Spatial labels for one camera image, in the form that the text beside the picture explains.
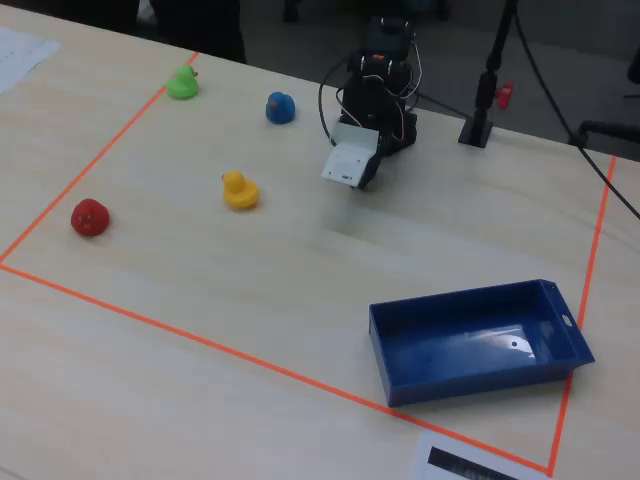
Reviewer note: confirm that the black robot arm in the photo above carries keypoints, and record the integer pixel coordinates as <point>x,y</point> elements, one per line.
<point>372,100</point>

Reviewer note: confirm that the blue rubber duck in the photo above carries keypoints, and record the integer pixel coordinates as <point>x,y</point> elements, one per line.
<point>280,109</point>

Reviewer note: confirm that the black camera stand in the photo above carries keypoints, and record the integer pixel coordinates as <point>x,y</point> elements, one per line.
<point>482,100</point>

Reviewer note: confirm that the white printed paper sheet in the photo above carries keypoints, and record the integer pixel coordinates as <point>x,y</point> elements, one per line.
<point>20,55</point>

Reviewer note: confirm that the blue plastic box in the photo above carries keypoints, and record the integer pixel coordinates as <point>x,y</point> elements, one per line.
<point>430,390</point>

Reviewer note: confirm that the red rubber duck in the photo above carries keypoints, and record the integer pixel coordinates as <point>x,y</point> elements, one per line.
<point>90,217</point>

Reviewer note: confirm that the white paper with black bar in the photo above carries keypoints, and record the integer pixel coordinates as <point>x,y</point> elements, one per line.
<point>450,460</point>

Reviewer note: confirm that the red clamp knob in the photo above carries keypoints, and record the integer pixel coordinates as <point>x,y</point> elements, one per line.
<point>505,95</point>

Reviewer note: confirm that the orange tape strip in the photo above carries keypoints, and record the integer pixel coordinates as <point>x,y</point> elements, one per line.
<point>100,155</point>
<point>590,270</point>
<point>250,356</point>

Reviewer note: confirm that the yellow rubber duck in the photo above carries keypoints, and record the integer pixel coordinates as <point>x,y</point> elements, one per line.
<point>239,192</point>

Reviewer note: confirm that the dark chair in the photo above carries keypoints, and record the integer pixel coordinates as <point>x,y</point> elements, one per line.
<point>200,25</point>

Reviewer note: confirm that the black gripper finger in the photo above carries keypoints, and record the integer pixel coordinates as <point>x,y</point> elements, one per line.
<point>372,167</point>

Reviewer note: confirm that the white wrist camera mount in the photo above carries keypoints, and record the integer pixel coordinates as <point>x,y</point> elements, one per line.
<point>347,157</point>

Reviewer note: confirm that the green rubber duck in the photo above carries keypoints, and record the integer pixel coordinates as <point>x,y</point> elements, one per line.
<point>182,85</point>

